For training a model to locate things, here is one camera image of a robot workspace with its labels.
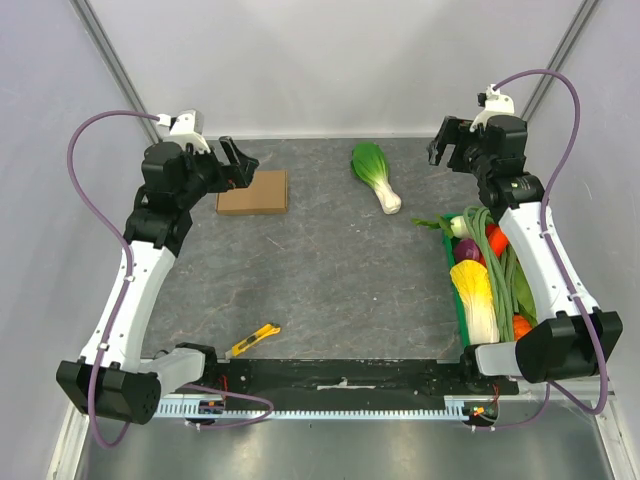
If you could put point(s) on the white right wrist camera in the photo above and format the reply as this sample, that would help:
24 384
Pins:
493 103

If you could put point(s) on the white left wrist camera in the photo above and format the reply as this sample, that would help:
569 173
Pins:
185 129

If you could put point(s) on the green bok choy toy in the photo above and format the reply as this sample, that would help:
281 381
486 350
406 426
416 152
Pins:
370 165

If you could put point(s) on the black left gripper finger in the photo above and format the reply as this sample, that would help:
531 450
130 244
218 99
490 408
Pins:
233 153
240 174

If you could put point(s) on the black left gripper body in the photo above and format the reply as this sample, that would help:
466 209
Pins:
213 175

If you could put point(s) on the aluminium frame rail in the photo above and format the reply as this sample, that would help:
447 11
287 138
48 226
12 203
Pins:
533 435

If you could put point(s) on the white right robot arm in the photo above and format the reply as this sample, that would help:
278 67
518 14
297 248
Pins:
574 337

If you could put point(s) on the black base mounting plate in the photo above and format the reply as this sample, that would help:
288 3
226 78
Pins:
350 384

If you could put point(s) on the orange carrot toy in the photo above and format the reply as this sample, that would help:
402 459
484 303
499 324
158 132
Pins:
498 241

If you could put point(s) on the yellow napa cabbage toy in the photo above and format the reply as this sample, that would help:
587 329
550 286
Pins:
472 282

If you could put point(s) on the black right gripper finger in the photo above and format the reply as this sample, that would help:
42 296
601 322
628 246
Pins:
435 151
452 129

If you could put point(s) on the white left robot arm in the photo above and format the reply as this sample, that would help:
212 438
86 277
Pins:
110 378

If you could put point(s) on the orange pumpkin toy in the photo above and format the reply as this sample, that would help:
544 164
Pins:
521 326

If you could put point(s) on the green long beans bundle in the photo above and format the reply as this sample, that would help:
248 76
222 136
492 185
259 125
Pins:
476 220

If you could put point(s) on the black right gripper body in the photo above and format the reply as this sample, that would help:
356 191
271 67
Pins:
458 148

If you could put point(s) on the yellow utility knife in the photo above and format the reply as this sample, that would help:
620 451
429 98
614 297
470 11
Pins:
248 342

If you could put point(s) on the green leaf vegetable toy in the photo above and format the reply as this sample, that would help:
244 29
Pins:
524 296

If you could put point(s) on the blue slotted cable duct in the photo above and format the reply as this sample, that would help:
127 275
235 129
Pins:
320 409

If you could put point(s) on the purple onion toy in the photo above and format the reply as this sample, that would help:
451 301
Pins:
466 249

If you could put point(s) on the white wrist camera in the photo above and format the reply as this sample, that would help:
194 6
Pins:
493 103
185 129

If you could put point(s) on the green plastic basket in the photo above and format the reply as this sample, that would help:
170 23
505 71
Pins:
449 245

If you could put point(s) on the brown cardboard express box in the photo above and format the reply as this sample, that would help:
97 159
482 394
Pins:
266 195

